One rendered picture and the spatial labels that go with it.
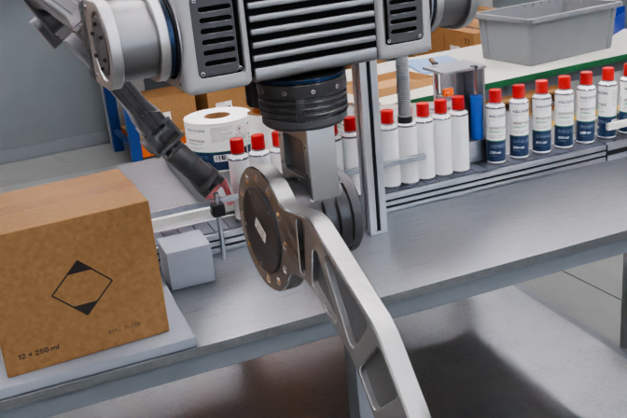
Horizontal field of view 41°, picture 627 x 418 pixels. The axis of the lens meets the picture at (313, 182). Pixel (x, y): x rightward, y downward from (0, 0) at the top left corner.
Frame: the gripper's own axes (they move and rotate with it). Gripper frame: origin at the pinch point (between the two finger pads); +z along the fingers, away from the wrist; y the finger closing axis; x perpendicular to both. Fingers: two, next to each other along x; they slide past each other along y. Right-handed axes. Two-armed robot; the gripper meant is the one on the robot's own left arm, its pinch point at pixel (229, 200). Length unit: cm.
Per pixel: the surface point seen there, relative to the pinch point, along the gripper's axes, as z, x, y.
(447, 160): 37, -46, -3
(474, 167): 47, -51, -1
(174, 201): 5.1, 12.0, 37.5
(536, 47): 117, -138, 124
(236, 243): 6.5, 6.4, -5.3
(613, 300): 174, -69, 46
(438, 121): 28, -51, -2
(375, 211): 22.1, -21.9, -17.1
